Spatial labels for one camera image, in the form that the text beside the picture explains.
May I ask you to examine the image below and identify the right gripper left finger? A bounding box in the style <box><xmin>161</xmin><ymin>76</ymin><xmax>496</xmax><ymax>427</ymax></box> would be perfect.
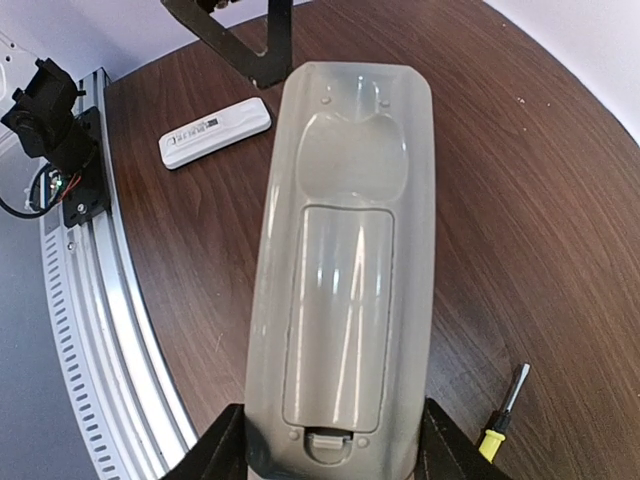
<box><xmin>162</xmin><ymin>403</ymin><xmax>248</xmax><ymax>480</ymax></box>

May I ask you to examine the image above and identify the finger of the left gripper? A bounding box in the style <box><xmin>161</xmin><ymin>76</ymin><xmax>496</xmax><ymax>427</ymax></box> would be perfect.
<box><xmin>254</xmin><ymin>0</ymin><xmax>293</xmax><ymax>89</ymax></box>
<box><xmin>161</xmin><ymin>0</ymin><xmax>259</xmax><ymax>83</ymax></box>

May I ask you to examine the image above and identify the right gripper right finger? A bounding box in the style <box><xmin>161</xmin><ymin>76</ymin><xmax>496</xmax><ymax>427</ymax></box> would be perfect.
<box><xmin>414</xmin><ymin>398</ymin><xmax>510</xmax><ymax>480</ymax></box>

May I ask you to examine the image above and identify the white remote control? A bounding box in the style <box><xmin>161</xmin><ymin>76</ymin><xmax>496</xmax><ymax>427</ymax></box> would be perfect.
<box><xmin>158</xmin><ymin>97</ymin><xmax>272</xmax><ymax>170</ymax></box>

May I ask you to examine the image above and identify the grey remote control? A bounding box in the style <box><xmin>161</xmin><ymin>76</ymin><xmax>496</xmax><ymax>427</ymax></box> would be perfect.
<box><xmin>244</xmin><ymin>62</ymin><xmax>436</xmax><ymax>479</ymax></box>

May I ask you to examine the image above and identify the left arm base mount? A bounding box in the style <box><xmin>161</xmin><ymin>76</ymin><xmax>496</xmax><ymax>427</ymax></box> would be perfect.
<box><xmin>1</xmin><ymin>59</ymin><xmax>111</xmax><ymax>228</ymax></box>

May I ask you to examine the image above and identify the yellow handled screwdriver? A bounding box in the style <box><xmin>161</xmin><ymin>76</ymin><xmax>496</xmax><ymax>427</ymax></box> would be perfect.
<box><xmin>478</xmin><ymin>363</ymin><xmax>531</xmax><ymax>463</ymax></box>

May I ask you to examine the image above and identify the aluminium front rail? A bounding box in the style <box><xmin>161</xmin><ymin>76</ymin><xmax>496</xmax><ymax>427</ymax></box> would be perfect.
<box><xmin>38</xmin><ymin>69</ymin><xmax>201</xmax><ymax>480</ymax></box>

